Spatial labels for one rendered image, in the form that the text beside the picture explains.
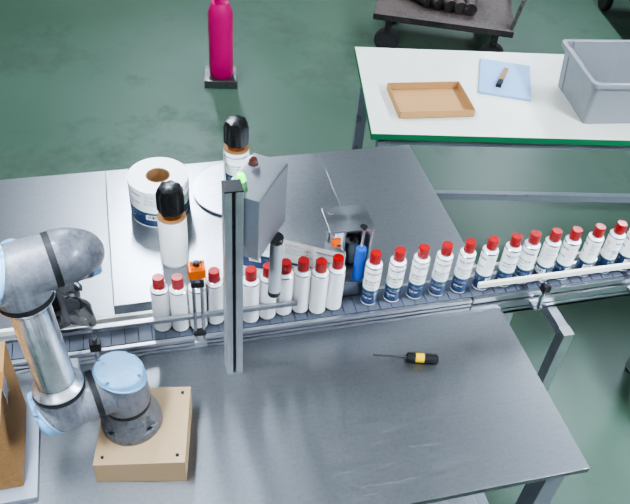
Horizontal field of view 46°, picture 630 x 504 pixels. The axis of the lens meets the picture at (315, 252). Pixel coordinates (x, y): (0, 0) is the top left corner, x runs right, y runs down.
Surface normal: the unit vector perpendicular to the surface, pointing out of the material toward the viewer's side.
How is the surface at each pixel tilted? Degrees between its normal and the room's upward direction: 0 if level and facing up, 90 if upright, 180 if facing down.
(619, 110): 95
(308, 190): 0
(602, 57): 85
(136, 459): 3
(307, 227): 0
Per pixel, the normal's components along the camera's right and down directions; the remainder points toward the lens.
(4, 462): 0.24, 0.68
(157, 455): 0.03, -0.70
